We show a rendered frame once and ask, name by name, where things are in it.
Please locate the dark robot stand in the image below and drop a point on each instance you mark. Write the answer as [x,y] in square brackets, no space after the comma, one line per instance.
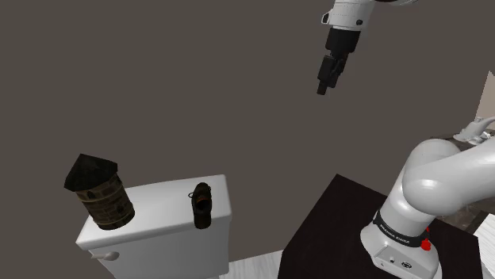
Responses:
[328,239]

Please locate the brown tower figure black roof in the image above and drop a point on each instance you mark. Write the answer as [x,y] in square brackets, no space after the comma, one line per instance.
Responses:
[101,193]

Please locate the white toilet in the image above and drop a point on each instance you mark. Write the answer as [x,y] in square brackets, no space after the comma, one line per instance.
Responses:
[162,235]

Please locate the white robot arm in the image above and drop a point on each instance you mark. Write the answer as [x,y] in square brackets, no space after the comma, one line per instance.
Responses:
[433,181]

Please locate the dark brown shoe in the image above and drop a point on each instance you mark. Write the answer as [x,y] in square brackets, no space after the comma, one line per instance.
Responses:
[202,204]

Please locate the white sink faucet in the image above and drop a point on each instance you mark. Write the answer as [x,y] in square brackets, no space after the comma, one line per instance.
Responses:
[473,131]

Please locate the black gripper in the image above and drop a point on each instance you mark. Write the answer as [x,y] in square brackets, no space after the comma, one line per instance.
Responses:
[340,41]

